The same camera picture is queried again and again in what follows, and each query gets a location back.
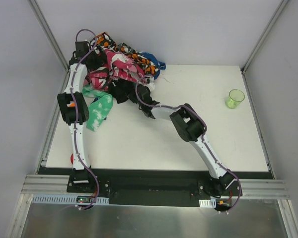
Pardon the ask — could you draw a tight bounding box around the orange black camouflage cloth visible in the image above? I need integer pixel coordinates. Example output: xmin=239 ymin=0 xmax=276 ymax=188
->
xmin=90 ymin=32 xmax=162 ymax=84

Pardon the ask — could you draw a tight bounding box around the pink camouflage cloth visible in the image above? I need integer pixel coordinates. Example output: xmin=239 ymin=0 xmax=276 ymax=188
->
xmin=83 ymin=49 xmax=145 ymax=92

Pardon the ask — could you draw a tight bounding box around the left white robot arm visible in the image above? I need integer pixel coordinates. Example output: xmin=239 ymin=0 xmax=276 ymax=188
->
xmin=57 ymin=41 xmax=99 ymax=195

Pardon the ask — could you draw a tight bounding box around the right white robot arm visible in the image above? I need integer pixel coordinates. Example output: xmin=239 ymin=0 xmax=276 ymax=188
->
xmin=135 ymin=84 xmax=242 ymax=198

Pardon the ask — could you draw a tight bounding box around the blue white cloth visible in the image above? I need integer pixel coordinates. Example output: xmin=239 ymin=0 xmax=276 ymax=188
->
xmin=141 ymin=52 xmax=166 ymax=73

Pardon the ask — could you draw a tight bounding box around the green white cloth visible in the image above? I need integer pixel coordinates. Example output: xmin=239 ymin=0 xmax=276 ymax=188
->
xmin=82 ymin=84 xmax=113 ymax=131

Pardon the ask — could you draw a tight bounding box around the green translucent plastic cup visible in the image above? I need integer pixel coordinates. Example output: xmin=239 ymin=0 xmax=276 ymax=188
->
xmin=226 ymin=89 xmax=245 ymax=109

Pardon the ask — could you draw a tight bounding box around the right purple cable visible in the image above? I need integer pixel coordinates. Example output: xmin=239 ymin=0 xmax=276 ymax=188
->
xmin=135 ymin=75 xmax=243 ymax=214

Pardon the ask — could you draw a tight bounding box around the purple cable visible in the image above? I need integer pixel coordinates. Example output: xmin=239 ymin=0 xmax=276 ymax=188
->
xmin=135 ymin=75 xmax=243 ymax=214
xmin=74 ymin=29 xmax=100 ymax=211

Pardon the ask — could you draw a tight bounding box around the left aluminium frame post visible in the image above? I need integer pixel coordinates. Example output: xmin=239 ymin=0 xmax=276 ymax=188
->
xmin=27 ymin=0 xmax=68 ymax=70

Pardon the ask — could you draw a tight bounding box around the aluminium frame post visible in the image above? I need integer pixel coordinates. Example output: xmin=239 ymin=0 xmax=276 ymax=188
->
xmin=27 ymin=0 xmax=68 ymax=70
xmin=241 ymin=0 xmax=291 ymax=75

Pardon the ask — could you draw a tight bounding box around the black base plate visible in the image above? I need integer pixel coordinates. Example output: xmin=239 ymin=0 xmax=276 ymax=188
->
xmin=38 ymin=167 xmax=241 ymax=207

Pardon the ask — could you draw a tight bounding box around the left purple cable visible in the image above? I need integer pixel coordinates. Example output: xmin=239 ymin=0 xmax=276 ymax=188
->
xmin=74 ymin=29 xmax=100 ymax=211

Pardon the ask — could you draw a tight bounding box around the right white cable duct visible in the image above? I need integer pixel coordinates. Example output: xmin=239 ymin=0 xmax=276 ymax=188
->
xmin=199 ymin=199 xmax=217 ymax=209

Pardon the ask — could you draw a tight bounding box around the white cable duct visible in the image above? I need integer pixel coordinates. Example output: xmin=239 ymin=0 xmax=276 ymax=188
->
xmin=199 ymin=199 xmax=217 ymax=209
xmin=32 ymin=194 xmax=109 ymax=206

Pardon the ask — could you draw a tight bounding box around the aluminium front rail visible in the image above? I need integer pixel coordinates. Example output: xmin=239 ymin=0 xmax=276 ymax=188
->
xmin=21 ymin=175 xmax=290 ymax=200

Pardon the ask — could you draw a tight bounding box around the left white cable duct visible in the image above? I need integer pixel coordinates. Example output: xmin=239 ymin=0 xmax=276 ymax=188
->
xmin=32 ymin=194 xmax=109 ymax=206

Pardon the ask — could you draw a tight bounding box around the right aluminium frame post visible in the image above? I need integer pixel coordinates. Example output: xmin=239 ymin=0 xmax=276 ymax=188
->
xmin=241 ymin=0 xmax=291 ymax=75

